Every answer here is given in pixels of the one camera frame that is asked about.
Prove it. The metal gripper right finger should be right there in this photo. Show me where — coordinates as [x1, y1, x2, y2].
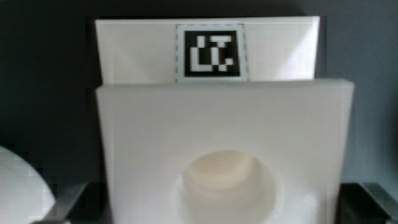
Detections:
[360, 182, 398, 224]

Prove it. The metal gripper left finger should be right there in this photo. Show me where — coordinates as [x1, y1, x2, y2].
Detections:
[33, 183, 90, 224]

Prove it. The white lamp base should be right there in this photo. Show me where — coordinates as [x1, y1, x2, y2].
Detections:
[97, 16, 354, 224]

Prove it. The white lamp bulb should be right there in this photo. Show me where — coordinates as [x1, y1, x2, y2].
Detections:
[0, 146, 56, 224]

